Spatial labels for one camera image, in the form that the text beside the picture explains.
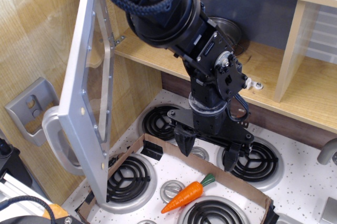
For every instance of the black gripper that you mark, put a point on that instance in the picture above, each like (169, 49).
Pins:
(213, 126)

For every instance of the grey toy microwave door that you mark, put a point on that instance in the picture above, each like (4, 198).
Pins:
(78, 130)

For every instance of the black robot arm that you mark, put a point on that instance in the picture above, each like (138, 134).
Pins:
(216, 76)

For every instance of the metal pot in microwave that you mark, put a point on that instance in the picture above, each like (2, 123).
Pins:
(232, 31)

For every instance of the back silver stove knob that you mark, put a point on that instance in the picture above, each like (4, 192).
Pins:
(200, 152)

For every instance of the silver stove knob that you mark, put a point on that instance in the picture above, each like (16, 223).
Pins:
(170, 189)
(200, 152)

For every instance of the orange toy carrot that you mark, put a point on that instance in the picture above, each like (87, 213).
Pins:
(188, 194)

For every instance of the brown cardboard barrier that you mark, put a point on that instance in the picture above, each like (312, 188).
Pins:
(170, 164)

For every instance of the back right stove burner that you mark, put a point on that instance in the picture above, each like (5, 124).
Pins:
(263, 168)

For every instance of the stove burner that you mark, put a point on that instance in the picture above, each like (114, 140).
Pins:
(155, 121)
(131, 186)
(263, 168)
(212, 209)

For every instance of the front silver stove knob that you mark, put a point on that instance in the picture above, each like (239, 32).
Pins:
(170, 189)

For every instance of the back left stove burner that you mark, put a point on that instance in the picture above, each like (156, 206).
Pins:
(155, 121)

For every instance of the front right stove burner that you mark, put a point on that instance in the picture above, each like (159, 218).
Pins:
(212, 209)

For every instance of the white door latch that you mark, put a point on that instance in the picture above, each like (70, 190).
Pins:
(252, 84)

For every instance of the front left stove burner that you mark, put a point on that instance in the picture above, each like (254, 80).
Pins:
(131, 186)

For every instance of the grey toy faucet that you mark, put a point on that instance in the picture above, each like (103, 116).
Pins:
(328, 152)

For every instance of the wooden toy shelf unit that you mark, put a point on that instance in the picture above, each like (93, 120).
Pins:
(298, 87)

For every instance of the black device at left edge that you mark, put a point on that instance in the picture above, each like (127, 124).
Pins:
(11, 164)

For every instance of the grey wall phone holder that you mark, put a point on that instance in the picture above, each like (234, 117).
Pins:
(28, 105)

